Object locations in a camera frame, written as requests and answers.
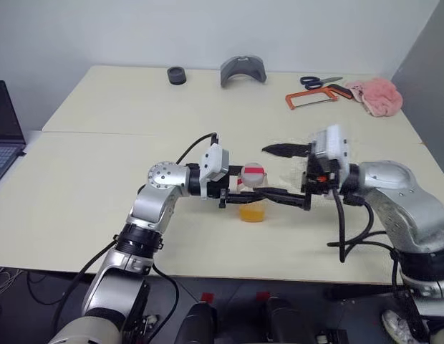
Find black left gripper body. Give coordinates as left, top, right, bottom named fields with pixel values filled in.
left=218, top=178, right=232, bottom=210

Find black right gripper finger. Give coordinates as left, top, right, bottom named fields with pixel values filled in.
left=255, top=186, right=312, bottom=211
left=261, top=142, right=312, bottom=159

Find blue handled scissors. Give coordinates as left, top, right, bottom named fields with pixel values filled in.
left=300, top=75, right=344, bottom=90

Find dark rounded shape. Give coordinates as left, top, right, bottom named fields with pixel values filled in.
left=264, top=297, right=302, bottom=344
left=182, top=302, right=218, bottom=344

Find white bottle cap red stripe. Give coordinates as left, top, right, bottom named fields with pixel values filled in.
left=241, top=163, right=266, bottom=188

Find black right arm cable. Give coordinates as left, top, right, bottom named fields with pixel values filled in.
left=327, top=189, right=400, bottom=264

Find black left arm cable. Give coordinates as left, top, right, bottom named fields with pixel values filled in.
left=173, top=132, right=221, bottom=168

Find pink fluffy cloth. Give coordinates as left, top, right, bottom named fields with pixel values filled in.
left=344, top=77, right=404, bottom=118

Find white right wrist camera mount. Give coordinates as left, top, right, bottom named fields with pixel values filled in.
left=309, top=124, right=352, bottom=170

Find grey curved plastic part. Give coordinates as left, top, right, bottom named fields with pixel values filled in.
left=219, top=54, right=269, bottom=88

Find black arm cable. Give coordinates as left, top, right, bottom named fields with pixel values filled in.
left=173, top=132, right=221, bottom=168
left=327, top=189, right=400, bottom=264

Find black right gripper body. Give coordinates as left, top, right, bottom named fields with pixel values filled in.
left=301, top=153, right=342, bottom=197

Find white sneaker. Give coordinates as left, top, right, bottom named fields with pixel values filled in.
left=381, top=310, right=415, bottom=344

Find orange hacksaw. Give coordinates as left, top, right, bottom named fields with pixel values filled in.
left=285, top=83, right=353, bottom=110

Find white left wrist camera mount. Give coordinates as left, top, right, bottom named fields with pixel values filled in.
left=199, top=143, right=231, bottom=200

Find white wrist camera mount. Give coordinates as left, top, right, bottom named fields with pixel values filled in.
left=199, top=143, right=231, bottom=200
left=309, top=124, right=352, bottom=170

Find dark grey laptop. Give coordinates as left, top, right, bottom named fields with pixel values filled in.
left=0, top=80, right=28, bottom=189

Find black floor cable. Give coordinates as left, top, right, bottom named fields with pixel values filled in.
left=26, top=270, right=82, bottom=306

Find black round tape roll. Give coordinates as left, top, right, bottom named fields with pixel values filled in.
left=167, top=66, right=188, bottom=86

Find clear plastic bottle red tape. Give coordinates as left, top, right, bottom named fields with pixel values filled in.
left=236, top=171, right=270, bottom=224

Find white thin wires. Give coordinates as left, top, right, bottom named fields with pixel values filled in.
left=0, top=267, right=23, bottom=316

